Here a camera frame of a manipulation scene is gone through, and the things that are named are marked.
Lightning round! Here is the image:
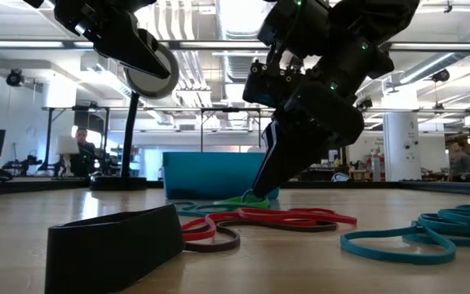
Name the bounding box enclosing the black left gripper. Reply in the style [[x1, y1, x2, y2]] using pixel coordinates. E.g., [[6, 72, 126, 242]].
[[53, 0, 171, 81]]

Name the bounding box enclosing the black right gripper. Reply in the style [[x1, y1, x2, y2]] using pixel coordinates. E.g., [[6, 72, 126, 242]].
[[252, 79, 365, 200]]

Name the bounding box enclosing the green rubber band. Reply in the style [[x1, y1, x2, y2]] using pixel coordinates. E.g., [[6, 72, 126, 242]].
[[214, 194, 272, 210]]

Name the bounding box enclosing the dark brown rubber band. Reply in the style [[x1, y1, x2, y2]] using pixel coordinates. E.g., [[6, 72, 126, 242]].
[[182, 219, 339, 253]]

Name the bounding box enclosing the red rubber band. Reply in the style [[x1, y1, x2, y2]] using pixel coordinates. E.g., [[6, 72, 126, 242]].
[[180, 207, 358, 243]]

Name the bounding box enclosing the wide black rubber band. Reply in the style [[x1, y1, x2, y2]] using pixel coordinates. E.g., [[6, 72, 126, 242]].
[[43, 203, 186, 294]]

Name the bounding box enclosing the teal plastic bin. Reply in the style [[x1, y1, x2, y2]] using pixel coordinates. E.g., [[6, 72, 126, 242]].
[[162, 151, 281, 201]]

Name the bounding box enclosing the black desk lamp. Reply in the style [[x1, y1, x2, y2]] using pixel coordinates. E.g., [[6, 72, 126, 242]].
[[90, 40, 180, 192]]

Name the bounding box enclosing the black overhead crossbar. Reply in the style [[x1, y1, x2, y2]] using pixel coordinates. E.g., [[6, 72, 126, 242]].
[[0, 38, 470, 53]]

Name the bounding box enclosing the black ceiling fixture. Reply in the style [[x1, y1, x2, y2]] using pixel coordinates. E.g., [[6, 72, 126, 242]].
[[355, 96, 374, 111], [430, 68, 450, 83]]

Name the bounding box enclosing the white shade table lamp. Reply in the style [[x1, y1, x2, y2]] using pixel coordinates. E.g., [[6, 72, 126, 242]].
[[54, 135, 81, 177]]

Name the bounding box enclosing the white round column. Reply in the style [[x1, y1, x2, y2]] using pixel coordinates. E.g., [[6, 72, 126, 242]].
[[382, 112, 422, 182]]

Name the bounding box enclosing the person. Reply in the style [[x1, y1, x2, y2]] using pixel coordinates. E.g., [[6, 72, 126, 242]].
[[70, 127, 98, 177], [448, 140, 470, 181]]

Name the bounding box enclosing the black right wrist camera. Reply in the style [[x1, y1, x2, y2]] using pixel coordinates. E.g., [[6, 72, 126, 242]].
[[242, 60, 306, 109]]

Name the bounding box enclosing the black background frame stand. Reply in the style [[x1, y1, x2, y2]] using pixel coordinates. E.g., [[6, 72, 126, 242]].
[[42, 105, 112, 177]]

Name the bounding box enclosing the black ceiling camera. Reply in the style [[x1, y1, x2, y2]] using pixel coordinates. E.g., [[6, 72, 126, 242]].
[[6, 68, 26, 88]]

